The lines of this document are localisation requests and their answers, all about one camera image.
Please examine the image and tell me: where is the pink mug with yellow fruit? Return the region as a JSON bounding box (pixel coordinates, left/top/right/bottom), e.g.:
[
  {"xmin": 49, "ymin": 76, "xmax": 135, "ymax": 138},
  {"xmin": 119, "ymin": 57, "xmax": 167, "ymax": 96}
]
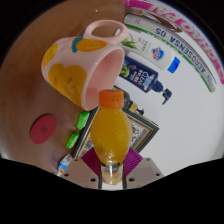
[{"xmin": 41, "ymin": 19, "xmax": 129, "ymax": 111}]

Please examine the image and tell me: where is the framed group picture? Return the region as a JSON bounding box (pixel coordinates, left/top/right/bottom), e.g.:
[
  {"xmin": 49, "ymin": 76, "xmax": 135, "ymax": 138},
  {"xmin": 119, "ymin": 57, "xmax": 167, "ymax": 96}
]
[{"xmin": 71, "ymin": 85, "xmax": 161, "ymax": 164}]

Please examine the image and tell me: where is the flat round red coaster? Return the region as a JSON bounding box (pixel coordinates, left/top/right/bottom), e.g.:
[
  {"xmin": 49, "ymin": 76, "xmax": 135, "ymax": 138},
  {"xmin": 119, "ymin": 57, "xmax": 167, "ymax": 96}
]
[{"xmin": 29, "ymin": 114, "xmax": 58, "ymax": 145}]

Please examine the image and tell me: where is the orange juice bottle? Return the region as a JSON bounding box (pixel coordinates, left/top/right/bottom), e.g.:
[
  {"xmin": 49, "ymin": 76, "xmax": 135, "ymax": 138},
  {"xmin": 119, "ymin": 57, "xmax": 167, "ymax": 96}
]
[{"xmin": 89, "ymin": 89, "xmax": 134, "ymax": 186}]

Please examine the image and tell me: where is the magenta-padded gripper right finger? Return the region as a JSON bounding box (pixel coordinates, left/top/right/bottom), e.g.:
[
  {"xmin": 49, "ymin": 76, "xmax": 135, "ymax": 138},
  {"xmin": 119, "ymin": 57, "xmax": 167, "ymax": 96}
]
[{"xmin": 121, "ymin": 147, "xmax": 164, "ymax": 190}]

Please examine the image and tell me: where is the small green packet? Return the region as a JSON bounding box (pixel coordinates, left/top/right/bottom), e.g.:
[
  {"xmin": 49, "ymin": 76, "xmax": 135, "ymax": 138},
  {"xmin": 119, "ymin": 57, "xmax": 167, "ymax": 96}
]
[
  {"xmin": 65, "ymin": 131, "xmax": 80, "ymax": 150},
  {"xmin": 76, "ymin": 110, "xmax": 91, "ymax": 131}
]

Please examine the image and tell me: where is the white bottle with blue cap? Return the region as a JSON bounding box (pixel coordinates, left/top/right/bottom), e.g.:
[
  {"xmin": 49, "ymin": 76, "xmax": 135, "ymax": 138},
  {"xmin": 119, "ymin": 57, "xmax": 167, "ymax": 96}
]
[{"xmin": 120, "ymin": 33, "xmax": 181, "ymax": 74}]

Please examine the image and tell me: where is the brown wooden chair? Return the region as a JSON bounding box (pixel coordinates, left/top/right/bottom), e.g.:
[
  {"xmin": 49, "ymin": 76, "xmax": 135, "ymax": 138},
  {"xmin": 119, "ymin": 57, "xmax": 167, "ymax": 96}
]
[{"xmin": 133, "ymin": 8, "xmax": 184, "ymax": 34}]

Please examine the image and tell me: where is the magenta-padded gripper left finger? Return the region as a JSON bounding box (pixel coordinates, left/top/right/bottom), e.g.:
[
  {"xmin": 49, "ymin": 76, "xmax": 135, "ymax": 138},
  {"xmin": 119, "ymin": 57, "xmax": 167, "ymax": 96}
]
[{"xmin": 61, "ymin": 147, "xmax": 103, "ymax": 190}]

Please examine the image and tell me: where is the dark blue pump bottle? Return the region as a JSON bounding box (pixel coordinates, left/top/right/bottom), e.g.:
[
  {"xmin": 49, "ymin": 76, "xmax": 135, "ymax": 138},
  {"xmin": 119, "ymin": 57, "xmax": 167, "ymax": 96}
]
[{"xmin": 120, "ymin": 55, "xmax": 173, "ymax": 106}]

